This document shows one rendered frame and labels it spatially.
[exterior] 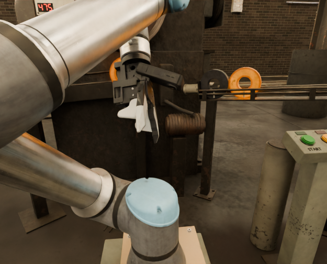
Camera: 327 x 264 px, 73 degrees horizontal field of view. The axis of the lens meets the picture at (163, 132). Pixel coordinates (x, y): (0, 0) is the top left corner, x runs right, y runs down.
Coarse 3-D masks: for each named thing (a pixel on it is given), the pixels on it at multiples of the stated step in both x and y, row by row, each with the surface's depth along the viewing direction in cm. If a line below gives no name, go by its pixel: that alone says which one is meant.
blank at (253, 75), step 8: (240, 72) 111; (248, 72) 109; (256, 72) 108; (232, 80) 114; (256, 80) 109; (232, 88) 115; (240, 88) 114; (248, 88) 112; (240, 96) 114; (248, 96) 113
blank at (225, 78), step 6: (210, 72) 118; (216, 72) 116; (222, 72) 115; (204, 78) 120; (210, 78) 119; (216, 78) 117; (222, 78) 116; (228, 78) 117; (204, 84) 121; (222, 84) 117; (228, 84) 116; (210, 96) 122; (216, 96) 120
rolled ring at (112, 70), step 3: (117, 60) 125; (120, 60) 125; (111, 66) 126; (111, 69) 126; (114, 69) 126; (111, 72) 127; (114, 72) 127; (111, 75) 128; (114, 75) 128; (111, 78) 128; (114, 78) 128
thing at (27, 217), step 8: (32, 200) 119; (40, 200) 121; (32, 208) 130; (40, 208) 122; (48, 208) 130; (56, 208) 130; (24, 216) 124; (32, 216) 124; (40, 216) 123; (48, 216) 124; (56, 216) 124; (24, 224) 119; (32, 224) 119; (40, 224) 119
